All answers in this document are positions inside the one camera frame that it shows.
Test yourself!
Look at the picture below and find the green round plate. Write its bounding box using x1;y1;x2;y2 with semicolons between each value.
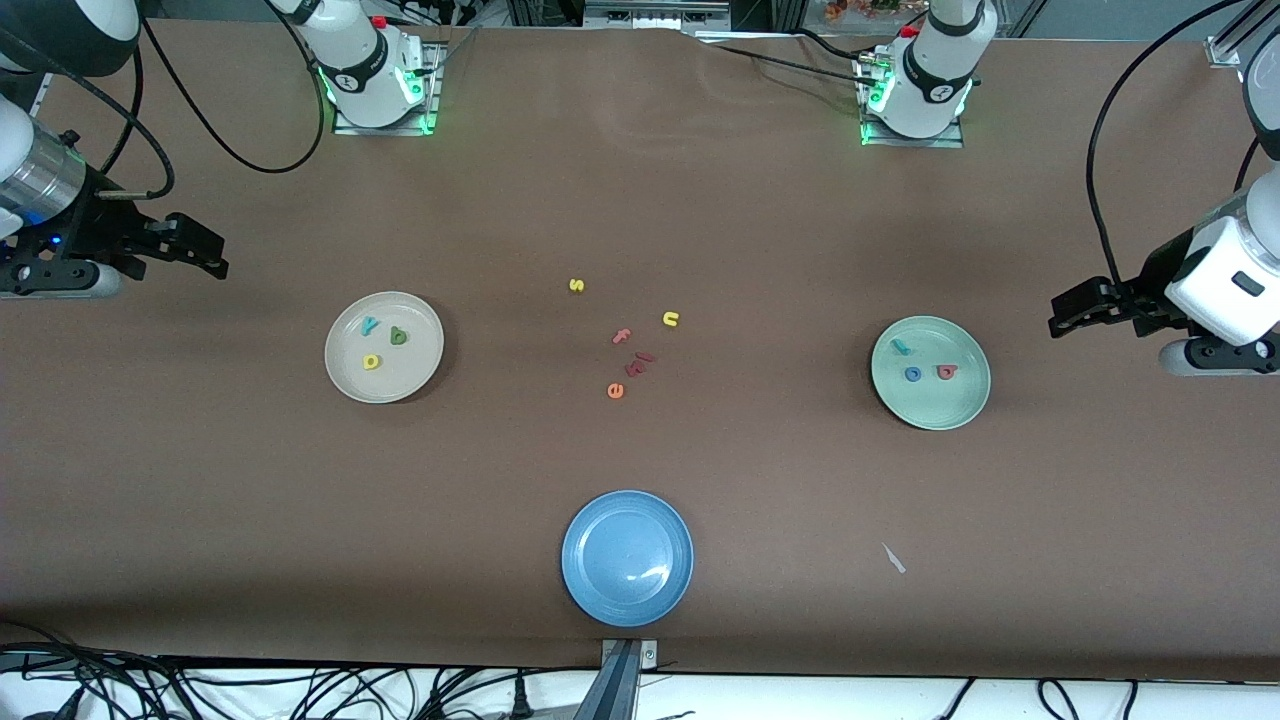
871;316;991;432

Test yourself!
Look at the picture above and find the beige round plate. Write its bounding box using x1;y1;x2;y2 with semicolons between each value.
324;291;445;404

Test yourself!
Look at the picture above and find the brown table cover sheet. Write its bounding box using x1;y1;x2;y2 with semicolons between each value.
0;18;1280;683

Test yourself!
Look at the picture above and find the blue round plate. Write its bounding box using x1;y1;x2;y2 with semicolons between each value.
561;490;694;628

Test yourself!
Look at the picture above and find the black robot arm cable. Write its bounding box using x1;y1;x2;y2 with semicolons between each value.
0;40;177;201
1086;0;1251;291
140;15;328;175

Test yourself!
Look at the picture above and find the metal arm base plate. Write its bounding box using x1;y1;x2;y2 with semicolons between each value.
858;50;966;149
333;40;443;137

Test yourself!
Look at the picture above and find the aluminium background frame structure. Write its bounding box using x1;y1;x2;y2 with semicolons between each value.
505;0;806;31

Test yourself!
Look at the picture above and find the grey metal camera post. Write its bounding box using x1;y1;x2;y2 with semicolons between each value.
598;638;661;720

